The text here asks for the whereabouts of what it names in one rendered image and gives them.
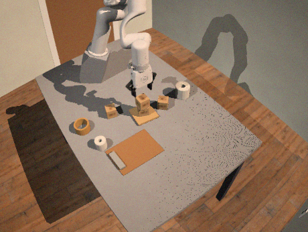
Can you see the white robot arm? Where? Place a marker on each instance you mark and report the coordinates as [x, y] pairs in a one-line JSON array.
[[137, 42]]

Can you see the tan cardboard carton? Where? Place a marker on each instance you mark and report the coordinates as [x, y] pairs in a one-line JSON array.
[[162, 102], [144, 112], [142, 101]]

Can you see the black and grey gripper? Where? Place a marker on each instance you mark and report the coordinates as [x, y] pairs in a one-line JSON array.
[[141, 78]]

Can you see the white cylinder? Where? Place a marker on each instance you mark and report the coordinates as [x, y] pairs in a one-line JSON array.
[[100, 143]]

